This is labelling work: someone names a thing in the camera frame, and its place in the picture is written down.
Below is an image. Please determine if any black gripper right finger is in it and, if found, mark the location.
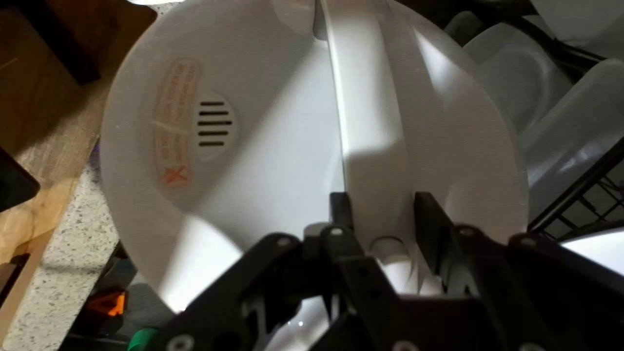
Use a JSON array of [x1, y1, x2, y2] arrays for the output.
[[413, 191, 475, 287]]

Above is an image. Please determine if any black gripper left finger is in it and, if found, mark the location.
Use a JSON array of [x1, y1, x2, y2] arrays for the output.
[[329, 193, 353, 228]]

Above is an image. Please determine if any white rice cooker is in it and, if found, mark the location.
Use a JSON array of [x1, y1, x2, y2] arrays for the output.
[[97, 0, 532, 351]]

